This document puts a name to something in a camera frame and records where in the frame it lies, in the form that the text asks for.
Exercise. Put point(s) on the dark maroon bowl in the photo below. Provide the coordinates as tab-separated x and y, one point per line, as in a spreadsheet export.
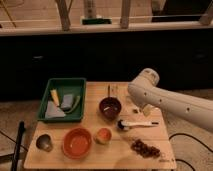
110	108

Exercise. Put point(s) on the orange bowl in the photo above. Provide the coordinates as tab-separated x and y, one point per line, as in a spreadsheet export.
77	143

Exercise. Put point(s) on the yellow corn piece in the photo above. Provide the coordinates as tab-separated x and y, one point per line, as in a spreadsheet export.
55	97

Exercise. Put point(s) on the small metal cup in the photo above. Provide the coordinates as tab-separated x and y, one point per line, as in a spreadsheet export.
43	142

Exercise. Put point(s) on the black pole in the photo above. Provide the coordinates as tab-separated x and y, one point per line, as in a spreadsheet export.
15	157

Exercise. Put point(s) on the bunch of dark grapes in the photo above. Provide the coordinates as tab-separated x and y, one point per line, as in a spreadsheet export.
145	150

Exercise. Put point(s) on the small orange cup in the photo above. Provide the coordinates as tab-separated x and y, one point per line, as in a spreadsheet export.
103	136

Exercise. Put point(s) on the grey sponge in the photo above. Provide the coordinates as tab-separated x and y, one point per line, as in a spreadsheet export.
67	101

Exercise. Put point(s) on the green plastic tray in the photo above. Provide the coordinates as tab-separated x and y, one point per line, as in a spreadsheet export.
75	86

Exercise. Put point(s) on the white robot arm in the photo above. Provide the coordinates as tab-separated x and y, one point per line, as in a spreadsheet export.
143	90

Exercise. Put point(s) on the green chili pepper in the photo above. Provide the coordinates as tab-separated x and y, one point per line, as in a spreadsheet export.
77	100

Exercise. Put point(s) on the white handled brush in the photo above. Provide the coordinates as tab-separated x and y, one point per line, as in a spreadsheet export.
126	125

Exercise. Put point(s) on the green base stand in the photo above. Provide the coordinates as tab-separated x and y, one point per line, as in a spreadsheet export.
96	21

